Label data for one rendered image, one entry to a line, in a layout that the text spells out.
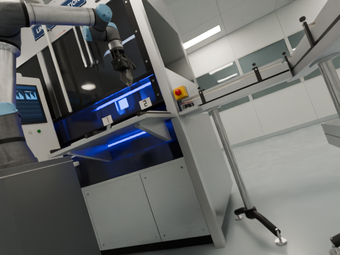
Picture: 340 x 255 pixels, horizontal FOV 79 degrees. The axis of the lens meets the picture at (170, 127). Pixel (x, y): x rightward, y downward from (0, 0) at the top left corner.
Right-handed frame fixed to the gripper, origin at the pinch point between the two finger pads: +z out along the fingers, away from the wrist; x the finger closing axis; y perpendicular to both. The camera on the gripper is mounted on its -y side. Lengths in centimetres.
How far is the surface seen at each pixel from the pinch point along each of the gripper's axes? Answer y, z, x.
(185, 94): -23.4, 12.7, 22.2
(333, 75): -5, 33, 89
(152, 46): -24.0, -25.8, 12.0
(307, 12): -479, -147, 256
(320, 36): 17, 20, 82
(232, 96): -34, 23, 48
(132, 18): -24, -50, 5
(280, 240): -22, 108, 46
